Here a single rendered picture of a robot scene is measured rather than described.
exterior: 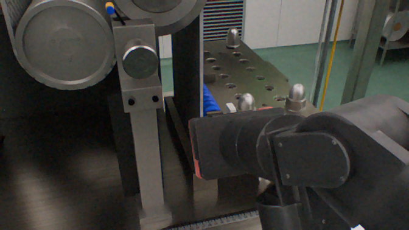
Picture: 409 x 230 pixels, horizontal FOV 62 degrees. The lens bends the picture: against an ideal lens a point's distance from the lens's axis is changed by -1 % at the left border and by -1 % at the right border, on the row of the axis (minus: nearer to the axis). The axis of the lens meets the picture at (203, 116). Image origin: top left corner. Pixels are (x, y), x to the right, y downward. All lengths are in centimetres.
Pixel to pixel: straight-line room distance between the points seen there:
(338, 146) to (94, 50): 35
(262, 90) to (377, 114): 44
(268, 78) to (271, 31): 295
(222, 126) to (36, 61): 26
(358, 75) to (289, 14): 239
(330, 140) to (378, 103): 5
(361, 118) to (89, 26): 35
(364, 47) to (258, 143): 108
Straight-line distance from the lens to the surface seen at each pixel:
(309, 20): 383
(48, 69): 50
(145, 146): 50
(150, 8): 45
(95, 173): 68
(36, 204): 66
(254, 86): 67
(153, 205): 58
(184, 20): 48
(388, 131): 23
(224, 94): 64
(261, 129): 27
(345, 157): 21
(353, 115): 22
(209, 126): 36
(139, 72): 40
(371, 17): 130
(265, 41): 366
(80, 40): 48
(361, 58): 134
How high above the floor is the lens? 133
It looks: 32 degrees down
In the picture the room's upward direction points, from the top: straight up
